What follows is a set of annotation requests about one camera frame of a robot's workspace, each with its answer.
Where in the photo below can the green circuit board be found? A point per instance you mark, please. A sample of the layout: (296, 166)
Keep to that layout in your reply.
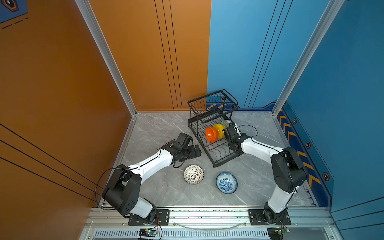
(147, 234)
(277, 234)

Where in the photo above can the left green circuit board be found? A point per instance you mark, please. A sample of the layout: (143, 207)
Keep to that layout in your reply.
(147, 234)

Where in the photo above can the aluminium corner post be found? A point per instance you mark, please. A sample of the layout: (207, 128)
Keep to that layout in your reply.
(99, 38)
(318, 34)

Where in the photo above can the orange bowl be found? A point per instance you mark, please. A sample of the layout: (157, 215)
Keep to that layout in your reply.
(211, 134)

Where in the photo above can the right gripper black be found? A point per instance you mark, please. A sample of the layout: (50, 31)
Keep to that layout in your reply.
(242, 136)

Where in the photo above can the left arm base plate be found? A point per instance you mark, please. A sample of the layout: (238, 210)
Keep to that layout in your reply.
(155, 217)

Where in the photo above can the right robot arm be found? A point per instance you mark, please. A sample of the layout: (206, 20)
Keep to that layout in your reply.
(288, 170)

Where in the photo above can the blue floral pattern bowl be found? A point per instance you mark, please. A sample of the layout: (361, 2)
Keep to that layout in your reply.
(226, 183)

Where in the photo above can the right green circuit board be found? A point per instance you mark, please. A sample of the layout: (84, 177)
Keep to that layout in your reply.
(277, 234)

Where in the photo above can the right aluminium corner post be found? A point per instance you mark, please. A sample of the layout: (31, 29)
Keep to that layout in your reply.
(318, 34)

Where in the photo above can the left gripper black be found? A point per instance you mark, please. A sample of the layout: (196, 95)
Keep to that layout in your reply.
(193, 153)

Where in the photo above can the left aluminium corner post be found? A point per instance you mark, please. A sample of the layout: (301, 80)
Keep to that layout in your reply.
(99, 38)

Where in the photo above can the white lattice pattern bowl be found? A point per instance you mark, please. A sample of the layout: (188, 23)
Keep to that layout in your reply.
(193, 174)

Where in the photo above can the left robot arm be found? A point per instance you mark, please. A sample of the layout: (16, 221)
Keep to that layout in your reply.
(122, 191)

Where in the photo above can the aluminium front rail frame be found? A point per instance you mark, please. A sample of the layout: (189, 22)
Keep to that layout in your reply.
(213, 223)

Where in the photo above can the green geometric pattern bowl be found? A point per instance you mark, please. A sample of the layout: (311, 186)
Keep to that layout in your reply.
(226, 123)

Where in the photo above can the yellow bowl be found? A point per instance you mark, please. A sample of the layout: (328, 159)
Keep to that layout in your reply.
(220, 129)

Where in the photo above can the black wire dish rack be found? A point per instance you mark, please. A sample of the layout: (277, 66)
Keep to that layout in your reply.
(211, 123)

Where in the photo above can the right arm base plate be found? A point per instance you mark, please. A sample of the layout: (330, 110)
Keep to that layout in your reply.
(259, 217)

